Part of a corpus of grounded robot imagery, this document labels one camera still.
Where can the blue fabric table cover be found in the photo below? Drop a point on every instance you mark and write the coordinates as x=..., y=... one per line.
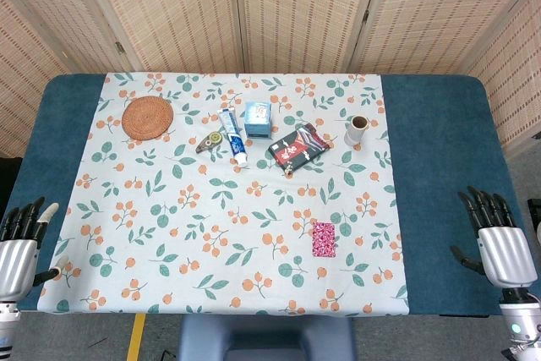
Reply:
x=444, y=145

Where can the correction tape dispenser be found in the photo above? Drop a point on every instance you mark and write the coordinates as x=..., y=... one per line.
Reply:
x=210, y=141

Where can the round woven rattan coaster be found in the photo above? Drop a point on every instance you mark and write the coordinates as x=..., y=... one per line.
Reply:
x=147, y=118

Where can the small white cup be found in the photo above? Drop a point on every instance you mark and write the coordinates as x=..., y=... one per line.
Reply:
x=354, y=132

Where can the black white floor device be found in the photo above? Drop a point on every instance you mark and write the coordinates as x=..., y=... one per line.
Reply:
x=536, y=217

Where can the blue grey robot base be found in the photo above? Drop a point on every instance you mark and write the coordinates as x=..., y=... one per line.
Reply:
x=266, y=335

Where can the floral print tablecloth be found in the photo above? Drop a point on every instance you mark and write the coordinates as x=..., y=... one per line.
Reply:
x=211, y=230

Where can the black patterned pouch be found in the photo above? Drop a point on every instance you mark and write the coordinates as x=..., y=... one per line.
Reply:
x=298, y=149

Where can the blue white toothpaste tube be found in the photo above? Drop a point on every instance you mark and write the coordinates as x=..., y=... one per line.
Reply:
x=233, y=137

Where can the small light blue box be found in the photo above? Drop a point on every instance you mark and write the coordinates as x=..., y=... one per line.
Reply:
x=258, y=122

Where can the metal screen hinge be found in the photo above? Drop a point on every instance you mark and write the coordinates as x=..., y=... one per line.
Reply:
x=366, y=15
x=121, y=48

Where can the pink patterned folding cloth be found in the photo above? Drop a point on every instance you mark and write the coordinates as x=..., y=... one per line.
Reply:
x=324, y=239

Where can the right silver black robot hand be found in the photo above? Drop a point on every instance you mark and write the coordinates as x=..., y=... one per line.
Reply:
x=505, y=255

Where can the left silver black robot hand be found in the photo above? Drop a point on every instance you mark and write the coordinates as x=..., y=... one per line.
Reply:
x=14, y=264

